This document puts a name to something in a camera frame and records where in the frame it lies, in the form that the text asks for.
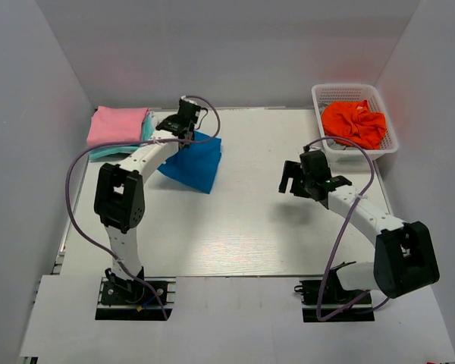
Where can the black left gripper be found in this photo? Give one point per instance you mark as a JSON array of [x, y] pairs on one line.
[[171, 118]]

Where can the folded pink t shirt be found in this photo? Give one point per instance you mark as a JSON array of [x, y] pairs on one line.
[[111, 125]]

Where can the grey t shirt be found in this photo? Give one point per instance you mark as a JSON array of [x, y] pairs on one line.
[[340, 144]]

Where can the white plastic laundry basket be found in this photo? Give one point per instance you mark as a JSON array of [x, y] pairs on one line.
[[326, 93]]

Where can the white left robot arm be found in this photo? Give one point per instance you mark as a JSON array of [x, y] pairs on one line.
[[119, 200]]

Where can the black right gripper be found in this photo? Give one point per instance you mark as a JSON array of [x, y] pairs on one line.
[[293, 170]]

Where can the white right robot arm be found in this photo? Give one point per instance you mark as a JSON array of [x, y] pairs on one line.
[[404, 259]]

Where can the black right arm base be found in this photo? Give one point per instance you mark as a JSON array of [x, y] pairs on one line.
[[333, 299]]

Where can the blue t shirt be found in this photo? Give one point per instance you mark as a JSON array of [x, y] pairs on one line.
[[195, 167]]

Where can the folded mint t shirt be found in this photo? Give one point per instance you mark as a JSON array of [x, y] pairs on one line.
[[147, 131]]

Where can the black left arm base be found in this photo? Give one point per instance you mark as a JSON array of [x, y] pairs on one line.
[[114, 305]]

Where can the orange t shirt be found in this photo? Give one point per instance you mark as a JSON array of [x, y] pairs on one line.
[[355, 122]]

